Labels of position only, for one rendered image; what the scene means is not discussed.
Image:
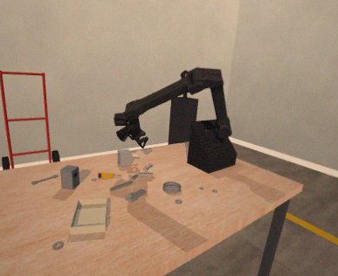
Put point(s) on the tan open-top tray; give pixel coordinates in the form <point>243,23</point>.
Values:
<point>89,212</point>

